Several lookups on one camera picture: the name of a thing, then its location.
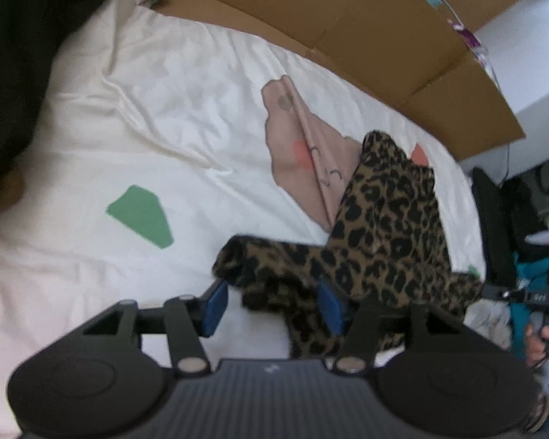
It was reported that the white patterned bed sheet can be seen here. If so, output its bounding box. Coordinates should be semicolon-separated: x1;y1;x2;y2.
0;0;485;438

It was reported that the leopard print garment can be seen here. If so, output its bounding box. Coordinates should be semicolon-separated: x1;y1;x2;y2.
213;131;482;358

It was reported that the brown cardboard sheet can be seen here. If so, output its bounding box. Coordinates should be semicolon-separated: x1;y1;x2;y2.
159;0;524;161

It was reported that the person's right hand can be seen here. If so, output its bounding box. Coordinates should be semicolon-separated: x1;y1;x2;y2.
524;323;549;367

